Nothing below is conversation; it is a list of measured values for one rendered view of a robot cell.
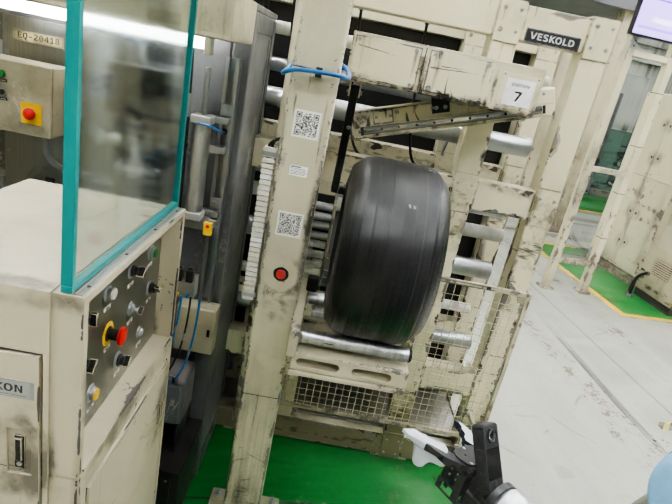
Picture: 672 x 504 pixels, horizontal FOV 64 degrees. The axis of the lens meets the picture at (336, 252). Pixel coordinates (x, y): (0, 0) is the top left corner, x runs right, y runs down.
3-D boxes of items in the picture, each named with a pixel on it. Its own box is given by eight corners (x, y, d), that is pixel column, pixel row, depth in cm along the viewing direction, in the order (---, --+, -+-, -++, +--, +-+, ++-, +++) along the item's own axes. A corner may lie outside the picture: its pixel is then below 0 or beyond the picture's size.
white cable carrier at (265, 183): (241, 298, 166) (264, 146, 150) (244, 291, 171) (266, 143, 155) (255, 301, 166) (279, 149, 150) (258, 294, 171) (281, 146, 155)
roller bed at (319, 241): (270, 270, 204) (283, 195, 194) (276, 257, 218) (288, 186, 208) (322, 280, 205) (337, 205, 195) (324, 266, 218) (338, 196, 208)
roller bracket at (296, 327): (285, 357, 158) (290, 328, 155) (298, 300, 196) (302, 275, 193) (296, 359, 159) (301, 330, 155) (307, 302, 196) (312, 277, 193)
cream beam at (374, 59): (344, 79, 167) (354, 29, 162) (346, 77, 191) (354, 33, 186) (534, 118, 169) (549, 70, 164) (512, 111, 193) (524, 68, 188)
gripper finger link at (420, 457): (391, 457, 101) (437, 480, 98) (401, 431, 99) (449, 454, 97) (394, 449, 104) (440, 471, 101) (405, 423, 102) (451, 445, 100)
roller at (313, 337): (296, 344, 161) (298, 331, 160) (297, 337, 165) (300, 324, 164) (409, 366, 162) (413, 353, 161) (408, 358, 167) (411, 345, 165)
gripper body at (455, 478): (431, 482, 100) (478, 532, 91) (447, 444, 98) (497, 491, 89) (457, 475, 105) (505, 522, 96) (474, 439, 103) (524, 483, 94)
